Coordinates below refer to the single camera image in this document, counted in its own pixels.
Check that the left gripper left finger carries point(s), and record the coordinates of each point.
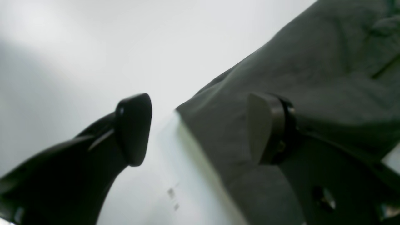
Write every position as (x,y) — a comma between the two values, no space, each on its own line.
(68,183)

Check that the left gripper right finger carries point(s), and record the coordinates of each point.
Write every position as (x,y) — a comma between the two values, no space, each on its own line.
(334,184)

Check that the dark grey T-shirt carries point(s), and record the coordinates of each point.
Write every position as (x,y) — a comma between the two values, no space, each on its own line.
(338,64)

